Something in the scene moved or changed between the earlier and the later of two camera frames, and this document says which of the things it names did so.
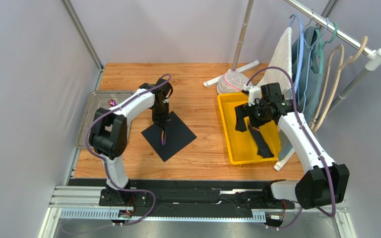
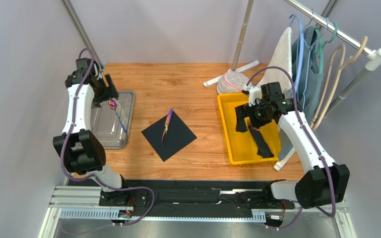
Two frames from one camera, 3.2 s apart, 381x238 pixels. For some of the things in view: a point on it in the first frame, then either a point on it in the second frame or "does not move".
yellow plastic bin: (240, 145) does not move
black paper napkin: (178, 135) does not move
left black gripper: (162, 121) to (111, 91)
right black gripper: (242, 112) does not move
